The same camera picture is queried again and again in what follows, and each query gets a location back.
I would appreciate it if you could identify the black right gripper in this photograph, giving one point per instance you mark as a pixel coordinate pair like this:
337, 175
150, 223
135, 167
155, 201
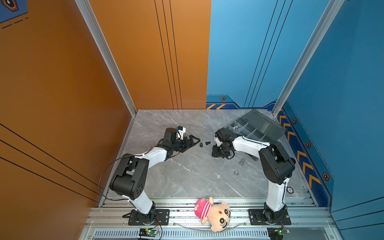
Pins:
215, 153

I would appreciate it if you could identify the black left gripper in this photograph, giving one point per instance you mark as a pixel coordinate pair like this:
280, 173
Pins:
186, 146

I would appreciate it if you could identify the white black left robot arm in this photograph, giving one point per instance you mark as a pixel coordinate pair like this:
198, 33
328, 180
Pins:
130, 176

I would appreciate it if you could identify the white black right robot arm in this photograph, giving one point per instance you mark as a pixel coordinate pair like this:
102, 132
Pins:
277, 166

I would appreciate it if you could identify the silver bolt on table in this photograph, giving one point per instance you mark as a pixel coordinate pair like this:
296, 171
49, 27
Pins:
242, 162

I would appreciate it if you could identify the grey plastic organizer box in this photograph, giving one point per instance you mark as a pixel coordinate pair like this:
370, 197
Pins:
258, 135

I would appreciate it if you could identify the pink plush doll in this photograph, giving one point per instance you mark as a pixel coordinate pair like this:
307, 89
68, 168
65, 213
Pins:
217, 215

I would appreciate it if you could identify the right green circuit board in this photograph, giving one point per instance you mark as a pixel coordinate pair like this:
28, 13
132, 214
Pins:
277, 234

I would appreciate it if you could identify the green circuit board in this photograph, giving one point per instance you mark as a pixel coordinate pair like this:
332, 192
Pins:
277, 234
148, 234

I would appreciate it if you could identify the left green circuit board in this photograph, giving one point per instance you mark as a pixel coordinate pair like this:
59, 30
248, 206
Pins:
148, 234

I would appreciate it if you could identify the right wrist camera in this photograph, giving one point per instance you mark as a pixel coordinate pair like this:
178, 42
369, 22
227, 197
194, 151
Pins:
222, 135

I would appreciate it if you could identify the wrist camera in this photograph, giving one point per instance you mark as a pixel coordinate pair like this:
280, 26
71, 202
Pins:
173, 134
222, 135

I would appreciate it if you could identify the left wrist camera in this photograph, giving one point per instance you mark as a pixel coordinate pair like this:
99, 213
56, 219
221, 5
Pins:
173, 134

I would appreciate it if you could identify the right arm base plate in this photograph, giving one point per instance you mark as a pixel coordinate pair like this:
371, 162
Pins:
268, 217

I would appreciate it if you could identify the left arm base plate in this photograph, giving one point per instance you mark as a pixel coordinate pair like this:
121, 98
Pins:
156, 216

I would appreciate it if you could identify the aluminium rail frame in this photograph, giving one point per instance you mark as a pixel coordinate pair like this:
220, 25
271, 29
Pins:
111, 221

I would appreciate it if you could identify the aluminium corner post left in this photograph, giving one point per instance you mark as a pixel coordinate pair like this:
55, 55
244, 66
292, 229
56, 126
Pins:
101, 42

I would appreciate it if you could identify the aluminium corner post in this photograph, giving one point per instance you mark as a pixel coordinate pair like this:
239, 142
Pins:
318, 34
101, 42

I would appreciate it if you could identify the aluminium corner post right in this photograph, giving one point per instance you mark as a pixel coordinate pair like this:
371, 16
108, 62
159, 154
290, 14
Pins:
318, 34

